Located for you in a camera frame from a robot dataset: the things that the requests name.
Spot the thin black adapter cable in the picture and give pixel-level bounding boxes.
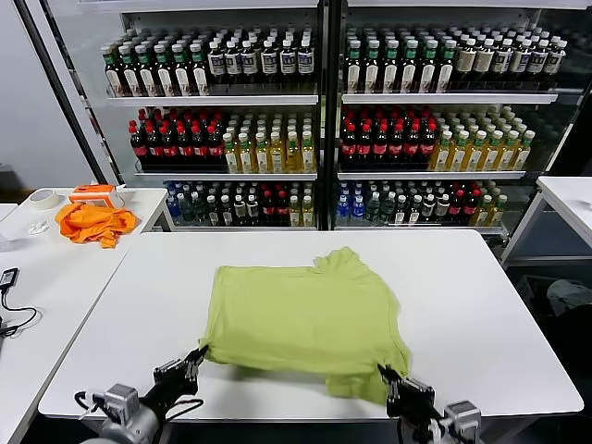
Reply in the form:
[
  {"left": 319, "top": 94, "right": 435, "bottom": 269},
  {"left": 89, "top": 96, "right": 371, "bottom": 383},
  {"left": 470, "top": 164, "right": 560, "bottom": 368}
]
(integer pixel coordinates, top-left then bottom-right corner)
[{"left": 0, "top": 286, "right": 38, "bottom": 341}]

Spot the large white work table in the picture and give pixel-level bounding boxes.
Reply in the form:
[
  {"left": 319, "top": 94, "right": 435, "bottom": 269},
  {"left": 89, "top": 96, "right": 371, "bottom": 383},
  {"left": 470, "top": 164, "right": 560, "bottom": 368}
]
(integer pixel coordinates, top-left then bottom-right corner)
[{"left": 37, "top": 228, "right": 585, "bottom": 423}]

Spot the crumpled orange cloth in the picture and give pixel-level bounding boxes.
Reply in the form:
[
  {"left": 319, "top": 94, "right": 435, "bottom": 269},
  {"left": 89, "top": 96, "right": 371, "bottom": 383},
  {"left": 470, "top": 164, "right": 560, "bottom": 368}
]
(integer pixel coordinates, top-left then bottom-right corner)
[{"left": 54, "top": 203, "right": 140, "bottom": 250}]

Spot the black vertical shelf post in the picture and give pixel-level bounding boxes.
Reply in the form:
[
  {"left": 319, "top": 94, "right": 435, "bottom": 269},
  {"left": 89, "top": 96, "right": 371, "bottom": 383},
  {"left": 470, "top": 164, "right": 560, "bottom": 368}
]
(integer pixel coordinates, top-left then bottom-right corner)
[{"left": 317, "top": 0, "right": 346, "bottom": 231}]

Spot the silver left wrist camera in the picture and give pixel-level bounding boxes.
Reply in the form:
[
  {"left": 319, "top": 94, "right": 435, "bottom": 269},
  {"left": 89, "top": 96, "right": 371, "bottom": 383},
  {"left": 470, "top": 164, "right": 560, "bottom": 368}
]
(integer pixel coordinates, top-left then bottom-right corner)
[{"left": 102, "top": 382, "right": 141, "bottom": 421}]

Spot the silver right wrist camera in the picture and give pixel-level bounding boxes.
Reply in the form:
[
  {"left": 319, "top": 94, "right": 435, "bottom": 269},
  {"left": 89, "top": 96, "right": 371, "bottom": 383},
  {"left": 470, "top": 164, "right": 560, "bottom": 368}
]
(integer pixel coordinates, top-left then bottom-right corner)
[{"left": 443, "top": 400, "right": 483, "bottom": 434}]

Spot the black left gripper cable loop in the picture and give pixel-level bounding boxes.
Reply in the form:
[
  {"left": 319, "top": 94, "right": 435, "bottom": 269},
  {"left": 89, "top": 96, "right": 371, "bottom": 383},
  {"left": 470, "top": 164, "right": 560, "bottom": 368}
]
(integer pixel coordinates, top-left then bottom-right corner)
[{"left": 159, "top": 398, "right": 204, "bottom": 423}]

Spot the light green t-shirt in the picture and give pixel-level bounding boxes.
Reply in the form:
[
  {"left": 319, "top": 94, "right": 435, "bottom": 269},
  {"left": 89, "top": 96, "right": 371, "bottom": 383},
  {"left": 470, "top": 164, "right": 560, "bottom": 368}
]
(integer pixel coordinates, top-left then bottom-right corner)
[{"left": 197, "top": 246, "right": 413, "bottom": 407}]

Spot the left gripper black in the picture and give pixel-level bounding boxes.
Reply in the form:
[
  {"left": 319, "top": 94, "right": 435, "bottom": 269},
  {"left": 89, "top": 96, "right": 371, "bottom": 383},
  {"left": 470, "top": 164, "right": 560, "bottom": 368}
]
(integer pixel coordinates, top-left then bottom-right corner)
[{"left": 146, "top": 345, "right": 211, "bottom": 411}]

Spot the long white side table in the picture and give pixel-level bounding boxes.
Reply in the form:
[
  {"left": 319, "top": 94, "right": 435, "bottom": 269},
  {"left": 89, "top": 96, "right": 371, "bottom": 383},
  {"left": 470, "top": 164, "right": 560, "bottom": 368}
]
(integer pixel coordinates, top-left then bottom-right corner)
[{"left": 0, "top": 186, "right": 168, "bottom": 444}]

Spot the white cap blue label bottle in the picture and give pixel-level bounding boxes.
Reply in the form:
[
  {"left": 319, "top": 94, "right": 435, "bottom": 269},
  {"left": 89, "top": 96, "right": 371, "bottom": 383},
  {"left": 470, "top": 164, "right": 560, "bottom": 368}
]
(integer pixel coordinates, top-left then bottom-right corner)
[
  {"left": 277, "top": 39, "right": 297, "bottom": 85},
  {"left": 207, "top": 40, "right": 226, "bottom": 85},
  {"left": 240, "top": 40, "right": 260, "bottom": 85},
  {"left": 508, "top": 38, "right": 534, "bottom": 88},
  {"left": 224, "top": 40, "right": 242, "bottom": 85},
  {"left": 296, "top": 38, "right": 315, "bottom": 85},
  {"left": 490, "top": 38, "right": 515, "bottom": 88},
  {"left": 260, "top": 39, "right": 279, "bottom": 85},
  {"left": 543, "top": 39, "right": 568, "bottom": 88},
  {"left": 526, "top": 39, "right": 551, "bottom": 88}
]

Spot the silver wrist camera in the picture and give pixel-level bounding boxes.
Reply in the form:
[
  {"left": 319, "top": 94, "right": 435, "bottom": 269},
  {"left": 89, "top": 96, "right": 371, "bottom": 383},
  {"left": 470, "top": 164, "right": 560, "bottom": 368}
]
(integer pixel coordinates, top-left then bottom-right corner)
[
  {"left": 102, "top": 382, "right": 141, "bottom": 421},
  {"left": 443, "top": 400, "right": 483, "bottom": 434}
]

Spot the orange and white box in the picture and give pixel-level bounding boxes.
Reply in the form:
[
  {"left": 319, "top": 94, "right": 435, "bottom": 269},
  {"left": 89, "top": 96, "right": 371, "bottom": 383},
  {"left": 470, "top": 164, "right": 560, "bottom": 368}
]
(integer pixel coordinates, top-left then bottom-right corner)
[{"left": 68, "top": 183, "right": 127, "bottom": 210}]

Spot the black slanted frame post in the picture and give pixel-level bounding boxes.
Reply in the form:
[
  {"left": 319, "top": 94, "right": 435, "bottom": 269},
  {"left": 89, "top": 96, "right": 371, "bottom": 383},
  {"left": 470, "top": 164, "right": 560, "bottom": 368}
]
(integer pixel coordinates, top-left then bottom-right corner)
[{"left": 13, "top": 0, "right": 119, "bottom": 186}]

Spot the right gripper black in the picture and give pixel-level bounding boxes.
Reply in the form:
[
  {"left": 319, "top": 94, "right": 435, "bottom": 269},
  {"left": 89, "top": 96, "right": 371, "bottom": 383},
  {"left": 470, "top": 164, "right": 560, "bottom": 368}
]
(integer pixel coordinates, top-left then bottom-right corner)
[{"left": 376, "top": 364, "right": 437, "bottom": 425}]

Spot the beige masking tape roll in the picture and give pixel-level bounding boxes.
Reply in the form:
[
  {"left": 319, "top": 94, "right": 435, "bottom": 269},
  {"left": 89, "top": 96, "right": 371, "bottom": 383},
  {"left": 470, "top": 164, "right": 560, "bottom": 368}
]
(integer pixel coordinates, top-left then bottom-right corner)
[{"left": 28, "top": 188, "right": 61, "bottom": 210}]

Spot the white drink display shelf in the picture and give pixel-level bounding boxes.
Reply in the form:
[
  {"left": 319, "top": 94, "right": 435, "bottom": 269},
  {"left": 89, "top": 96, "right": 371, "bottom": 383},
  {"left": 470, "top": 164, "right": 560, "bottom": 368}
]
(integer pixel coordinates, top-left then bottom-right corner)
[
  {"left": 330, "top": 0, "right": 592, "bottom": 237},
  {"left": 76, "top": 0, "right": 327, "bottom": 232}
]

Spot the green tinted water bottle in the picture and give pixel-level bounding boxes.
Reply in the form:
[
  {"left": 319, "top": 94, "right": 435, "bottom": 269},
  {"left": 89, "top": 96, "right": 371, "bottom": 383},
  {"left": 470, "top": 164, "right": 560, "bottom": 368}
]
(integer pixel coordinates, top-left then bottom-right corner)
[
  {"left": 364, "top": 191, "right": 381, "bottom": 223},
  {"left": 379, "top": 191, "right": 396, "bottom": 224}
]

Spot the small red cap cola bottle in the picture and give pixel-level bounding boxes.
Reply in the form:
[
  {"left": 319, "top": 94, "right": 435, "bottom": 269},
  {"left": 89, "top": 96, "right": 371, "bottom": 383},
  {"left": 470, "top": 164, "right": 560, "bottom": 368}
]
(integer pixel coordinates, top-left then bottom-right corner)
[
  {"left": 261, "top": 184, "right": 277, "bottom": 227},
  {"left": 463, "top": 188, "right": 480, "bottom": 224},
  {"left": 276, "top": 184, "right": 290, "bottom": 227},
  {"left": 449, "top": 188, "right": 466, "bottom": 224}
]

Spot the white cap beige label bottle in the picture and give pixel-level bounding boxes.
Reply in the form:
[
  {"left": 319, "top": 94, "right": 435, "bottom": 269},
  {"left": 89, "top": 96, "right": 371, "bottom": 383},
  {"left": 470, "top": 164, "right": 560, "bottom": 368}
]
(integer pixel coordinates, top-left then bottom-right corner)
[
  {"left": 454, "top": 38, "right": 479, "bottom": 88},
  {"left": 473, "top": 38, "right": 497, "bottom": 88}
]

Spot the grey bundled cloth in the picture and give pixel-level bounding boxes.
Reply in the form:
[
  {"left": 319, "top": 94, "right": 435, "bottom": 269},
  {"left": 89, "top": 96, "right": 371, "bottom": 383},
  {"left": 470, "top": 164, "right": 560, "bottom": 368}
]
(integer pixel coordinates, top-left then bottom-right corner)
[{"left": 547, "top": 278, "right": 592, "bottom": 316}]

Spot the green cap dark tea bottle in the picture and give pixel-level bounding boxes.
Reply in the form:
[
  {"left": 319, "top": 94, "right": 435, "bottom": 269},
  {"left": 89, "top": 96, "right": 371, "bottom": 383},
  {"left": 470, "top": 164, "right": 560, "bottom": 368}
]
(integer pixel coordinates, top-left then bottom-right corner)
[
  {"left": 188, "top": 42, "right": 210, "bottom": 97},
  {"left": 400, "top": 39, "right": 420, "bottom": 93},
  {"left": 418, "top": 39, "right": 439, "bottom": 93},
  {"left": 170, "top": 42, "right": 192, "bottom": 97},
  {"left": 382, "top": 39, "right": 401, "bottom": 93},
  {"left": 117, "top": 43, "right": 142, "bottom": 98},
  {"left": 436, "top": 39, "right": 457, "bottom": 93},
  {"left": 135, "top": 43, "right": 158, "bottom": 98},
  {"left": 345, "top": 39, "right": 364, "bottom": 93},
  {"left": 364, "top": 39, "right": 383, "bottom": 93},
  {"left": 153, "top": 43, "right": 176, "bottom": 97},
  {"left": 101, "top": 43, "right": 125, "bottom": 98}
]

